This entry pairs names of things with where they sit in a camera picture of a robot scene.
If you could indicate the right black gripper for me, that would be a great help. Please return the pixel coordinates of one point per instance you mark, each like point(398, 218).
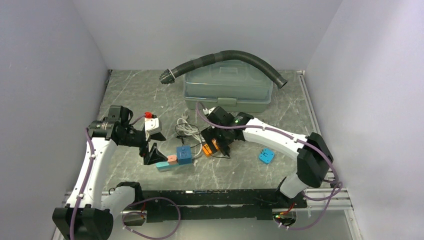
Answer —
point(210, 133)

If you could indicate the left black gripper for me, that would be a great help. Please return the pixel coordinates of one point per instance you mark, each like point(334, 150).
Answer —
point(155, 155)

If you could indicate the pink small block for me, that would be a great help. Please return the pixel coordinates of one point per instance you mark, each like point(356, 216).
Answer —
point(172, 159)

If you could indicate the orange power strip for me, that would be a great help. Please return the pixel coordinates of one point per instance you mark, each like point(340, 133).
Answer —
point(208, 151)

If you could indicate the blue cube socket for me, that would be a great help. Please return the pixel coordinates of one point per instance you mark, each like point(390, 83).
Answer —
point(184, 155)

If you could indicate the light blue adapter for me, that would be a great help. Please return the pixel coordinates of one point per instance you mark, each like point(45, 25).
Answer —
point(266, 155)

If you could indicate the teal power strip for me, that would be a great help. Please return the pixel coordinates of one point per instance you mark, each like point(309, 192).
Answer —
point(165, 166)

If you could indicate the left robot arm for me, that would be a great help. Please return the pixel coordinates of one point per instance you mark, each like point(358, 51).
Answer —
point(86, 215)

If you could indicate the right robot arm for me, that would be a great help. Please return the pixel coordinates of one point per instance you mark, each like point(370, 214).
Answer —
point(311, 153)

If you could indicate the translucent green storage box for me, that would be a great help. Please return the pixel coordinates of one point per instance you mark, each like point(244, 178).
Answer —
point(234, 85)

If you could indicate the aluminium rail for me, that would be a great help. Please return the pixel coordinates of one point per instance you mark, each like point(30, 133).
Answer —
point(232, 202)

